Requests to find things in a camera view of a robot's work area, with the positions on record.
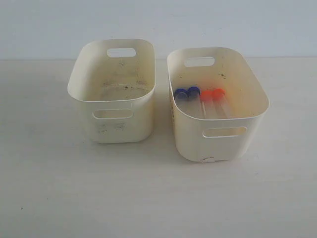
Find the blue-capped tube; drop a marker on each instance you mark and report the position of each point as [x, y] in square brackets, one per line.
[180, 97]
[194, 98]

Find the orange-capped tube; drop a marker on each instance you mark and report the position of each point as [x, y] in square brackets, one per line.
[208, 105]
[221, 103]

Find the cream plastic bin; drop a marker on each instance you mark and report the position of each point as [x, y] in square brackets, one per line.
[210, 140]
[112, 88]

